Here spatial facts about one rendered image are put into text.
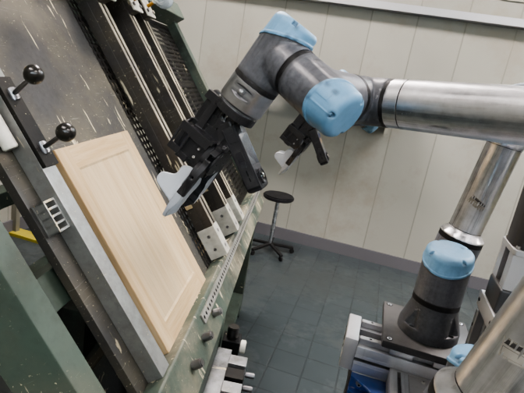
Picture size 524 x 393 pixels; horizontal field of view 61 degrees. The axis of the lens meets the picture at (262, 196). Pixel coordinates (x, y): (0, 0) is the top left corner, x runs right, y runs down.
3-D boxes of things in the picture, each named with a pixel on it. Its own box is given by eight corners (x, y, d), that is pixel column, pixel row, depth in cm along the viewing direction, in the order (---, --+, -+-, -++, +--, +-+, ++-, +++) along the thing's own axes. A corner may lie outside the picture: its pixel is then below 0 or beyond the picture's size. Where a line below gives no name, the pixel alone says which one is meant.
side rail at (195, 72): (239, 195, 284) (254, 188, 282) (157, 30, 264) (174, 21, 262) (241, 192, 292) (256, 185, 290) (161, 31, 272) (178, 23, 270)
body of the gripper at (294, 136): (283, 137, 142) (306, 107, 138) (304, 154, 142) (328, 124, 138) (277, 139, 135) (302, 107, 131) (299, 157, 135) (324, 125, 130)
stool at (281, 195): (295, 247, 451) (306, 193, 437) (291, 264, 408) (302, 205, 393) (249, 237, 456) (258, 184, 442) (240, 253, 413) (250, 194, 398)
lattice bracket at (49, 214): (48, 238, 91) (60, 231, 91) (30, 207, 90) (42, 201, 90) (58, 231, 95) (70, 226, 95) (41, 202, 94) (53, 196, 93)
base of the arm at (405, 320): (453, 325, 121) (464, 292, 118) (462, 355, 107) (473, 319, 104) (397, 309, 124) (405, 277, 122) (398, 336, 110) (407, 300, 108)
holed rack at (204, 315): (204, 323, 132) (206, 323, 131) (200, 315, 131) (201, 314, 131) (259, 192, 291) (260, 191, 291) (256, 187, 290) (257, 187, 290)
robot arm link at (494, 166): (416, 275, 121) (506, 76, 104) (425, 260, 134) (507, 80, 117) (460, 297, 116) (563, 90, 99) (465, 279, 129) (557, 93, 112)
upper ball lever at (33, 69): (6, 107, 91) (33, 82, 82) (-3, 90, 90) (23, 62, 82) (24, 102, 94) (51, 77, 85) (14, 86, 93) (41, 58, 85)
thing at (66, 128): (37, 160, 93) (66, 141, 85) (28, 143, 93) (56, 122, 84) (53, 154, 96) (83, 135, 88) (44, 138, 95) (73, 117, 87)
